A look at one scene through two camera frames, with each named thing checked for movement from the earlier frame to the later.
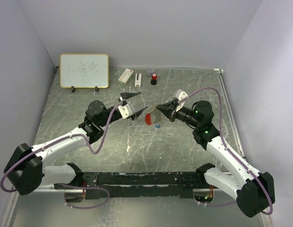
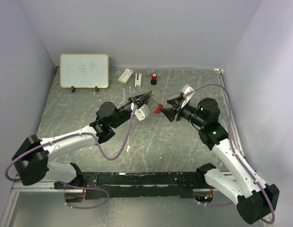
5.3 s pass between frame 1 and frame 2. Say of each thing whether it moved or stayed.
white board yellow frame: stayed
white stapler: stayed
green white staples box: stayed
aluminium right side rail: stayed
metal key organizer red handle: moved
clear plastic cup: stayed
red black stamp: stayed
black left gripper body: moved
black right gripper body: stayed
